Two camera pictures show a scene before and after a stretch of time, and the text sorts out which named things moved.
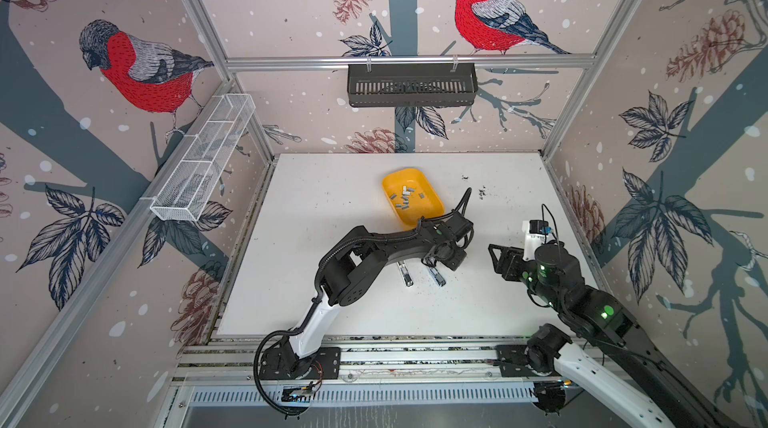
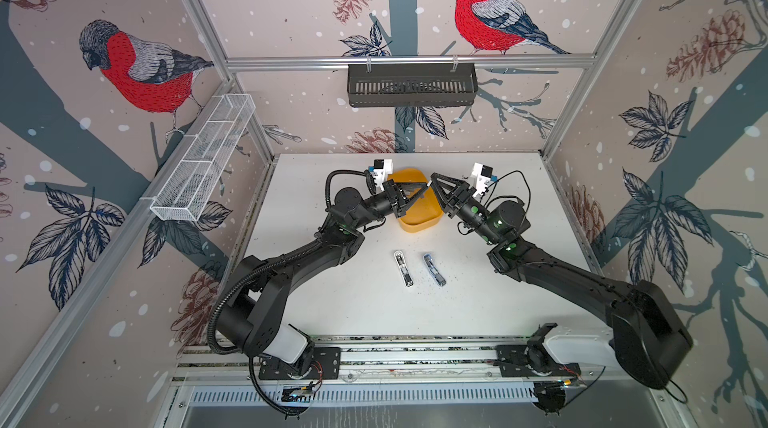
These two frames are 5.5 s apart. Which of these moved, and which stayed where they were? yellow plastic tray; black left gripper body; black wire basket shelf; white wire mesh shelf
Moved: black left gripper body
Stayed: white wire mesh shelf; yellow plastic tray; black wire basket shelf
